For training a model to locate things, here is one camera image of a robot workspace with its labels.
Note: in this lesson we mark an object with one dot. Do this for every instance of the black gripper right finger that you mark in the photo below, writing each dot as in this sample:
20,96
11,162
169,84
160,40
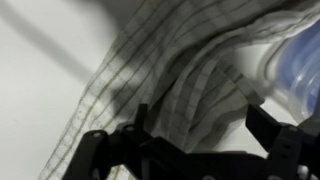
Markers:
290,146

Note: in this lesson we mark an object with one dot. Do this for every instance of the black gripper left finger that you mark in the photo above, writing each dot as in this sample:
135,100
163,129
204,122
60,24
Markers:
96,153

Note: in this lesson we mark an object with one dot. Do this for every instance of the grey checked kitchen towel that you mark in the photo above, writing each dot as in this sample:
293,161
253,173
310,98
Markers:
166,50

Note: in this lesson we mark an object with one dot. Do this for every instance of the clear blue plastic container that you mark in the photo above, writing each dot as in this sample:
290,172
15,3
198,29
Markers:
300,66

